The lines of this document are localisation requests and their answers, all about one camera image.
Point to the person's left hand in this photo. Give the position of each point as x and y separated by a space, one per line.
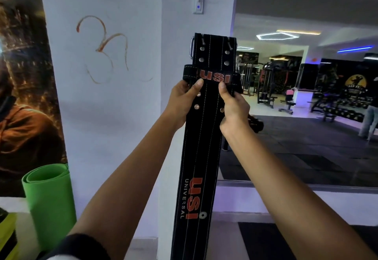
178 103

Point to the person's right hand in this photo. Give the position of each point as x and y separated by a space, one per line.
234 115

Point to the person's left thumb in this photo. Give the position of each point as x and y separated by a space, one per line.
197 87

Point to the person's right thumb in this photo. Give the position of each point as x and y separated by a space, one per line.
225 91

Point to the black leather weightlifting belt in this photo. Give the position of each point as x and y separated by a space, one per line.
200 150

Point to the person's left forearm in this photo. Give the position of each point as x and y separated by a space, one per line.
127 186

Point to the person's right forearm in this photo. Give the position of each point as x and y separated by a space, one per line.
283 192

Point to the hexagonal ceiling light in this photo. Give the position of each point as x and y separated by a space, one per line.
277 36

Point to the yellow light strip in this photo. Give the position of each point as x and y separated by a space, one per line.
298 32

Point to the blue light strip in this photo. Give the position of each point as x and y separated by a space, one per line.
354 49

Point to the green rolled exercise mat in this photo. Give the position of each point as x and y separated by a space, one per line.
48 203

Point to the black sleeve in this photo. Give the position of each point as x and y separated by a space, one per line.
76 248

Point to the yellow and black bag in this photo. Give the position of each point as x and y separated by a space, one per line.
7 233

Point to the large wall mirror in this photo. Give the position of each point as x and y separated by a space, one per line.
310 150

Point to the dark wall poster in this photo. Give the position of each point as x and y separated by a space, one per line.
26 91

